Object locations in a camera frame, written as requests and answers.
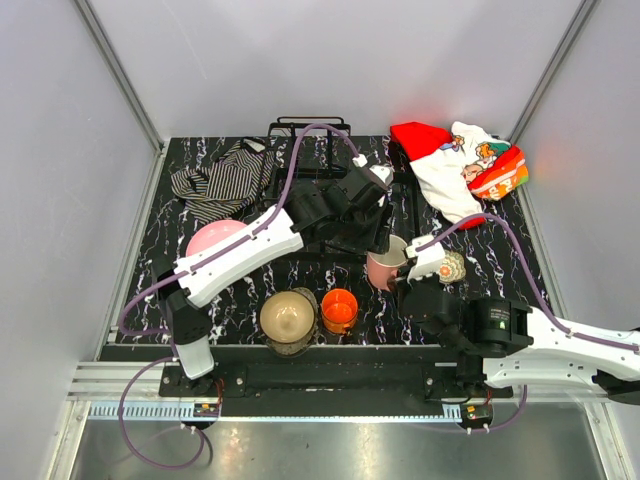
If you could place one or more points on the black metal dish rack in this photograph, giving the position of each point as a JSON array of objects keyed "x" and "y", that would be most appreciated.
[{"x": 300, "y": 165}]

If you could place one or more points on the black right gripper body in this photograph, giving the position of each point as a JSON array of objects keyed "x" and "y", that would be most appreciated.
[{"x": 431, "y": 280}]

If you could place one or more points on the beige speckled bowl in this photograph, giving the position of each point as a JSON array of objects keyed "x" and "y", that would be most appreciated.
[{"x": 287, "y": 317}]

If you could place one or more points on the pink round plate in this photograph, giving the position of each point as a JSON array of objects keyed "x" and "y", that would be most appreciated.
[{"x": 212, "y": 234}]

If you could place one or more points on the orange plastic cup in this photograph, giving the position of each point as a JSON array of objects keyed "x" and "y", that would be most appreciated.
[{"x": 339, "y": 310}]

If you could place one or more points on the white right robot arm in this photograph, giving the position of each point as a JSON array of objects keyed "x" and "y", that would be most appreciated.
[{"x": 504, "y": 343}]

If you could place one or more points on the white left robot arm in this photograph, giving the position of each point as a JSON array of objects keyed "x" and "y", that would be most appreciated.
[{"x": 189, "y": 284}]

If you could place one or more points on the pink ceramic mug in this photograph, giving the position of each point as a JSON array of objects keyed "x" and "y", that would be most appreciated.
[{"x": 383, "y": 268}]

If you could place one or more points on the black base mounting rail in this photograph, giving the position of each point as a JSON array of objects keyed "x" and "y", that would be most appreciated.
[{"x": 335, "y": 381}]

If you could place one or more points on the white red cartoon garment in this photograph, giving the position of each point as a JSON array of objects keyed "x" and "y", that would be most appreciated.
[{"x": 460, "y": 167}]

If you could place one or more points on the flower-shaped patterned dish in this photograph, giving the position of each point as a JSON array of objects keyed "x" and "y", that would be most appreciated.
[{"x": 452, "y": 269}]

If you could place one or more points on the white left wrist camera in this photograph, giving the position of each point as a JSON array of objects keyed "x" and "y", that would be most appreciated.
[{"x": 384, "y": 173}]

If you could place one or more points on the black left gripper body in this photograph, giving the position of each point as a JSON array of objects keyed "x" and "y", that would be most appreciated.
[{"x": 358, "y": 219}]

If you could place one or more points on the black white striped cloth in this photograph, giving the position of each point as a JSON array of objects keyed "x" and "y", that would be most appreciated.
[{"x": 232, "y": 182}]

